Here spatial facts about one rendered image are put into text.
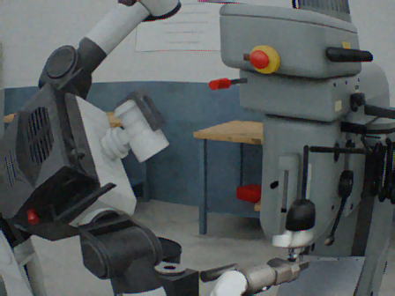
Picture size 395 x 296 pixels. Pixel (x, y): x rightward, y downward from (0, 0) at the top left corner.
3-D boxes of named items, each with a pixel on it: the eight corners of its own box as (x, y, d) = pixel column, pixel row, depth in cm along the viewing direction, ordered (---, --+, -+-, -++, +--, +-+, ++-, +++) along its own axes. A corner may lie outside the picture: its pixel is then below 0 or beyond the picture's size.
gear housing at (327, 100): (333, 123, 131) (331, 78, 129) (236, 112, 143) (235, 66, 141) (362, 109, 159) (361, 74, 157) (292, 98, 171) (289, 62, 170)
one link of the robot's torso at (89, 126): (-4, 253, 114) (93, 188, 104) (-27, 132, 129) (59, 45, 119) (65, 275, 139) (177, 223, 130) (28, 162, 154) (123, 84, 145)
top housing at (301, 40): (323, 80, 121) (315, 11, 118) (209, 68, 134) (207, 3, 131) (365, 74, 160) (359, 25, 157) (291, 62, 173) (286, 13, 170)
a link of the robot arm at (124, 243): (127, 297, 112) (100, 236, 113) (105, 294, 119) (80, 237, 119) (171, 284, 120) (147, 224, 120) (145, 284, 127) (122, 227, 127)
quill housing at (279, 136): (319, 253, 141) (331, 121, 135) (247, 248, 151) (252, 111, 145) (340, 230, 157) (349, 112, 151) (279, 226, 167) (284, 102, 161)
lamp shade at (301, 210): (282, 232, 131) (286, 203, 129) (286, 222, 138) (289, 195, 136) (313, 230, 129) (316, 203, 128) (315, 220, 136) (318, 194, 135)
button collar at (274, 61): (277, 75, 124) (275, 47, 123) (250, 71, 127) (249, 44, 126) (281, 74, 126) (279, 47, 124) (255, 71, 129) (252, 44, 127)
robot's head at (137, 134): (126, 171, 127) (164, 147, 125) (100, 125, 127) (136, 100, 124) (136, 164, 134) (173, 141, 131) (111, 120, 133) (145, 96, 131)
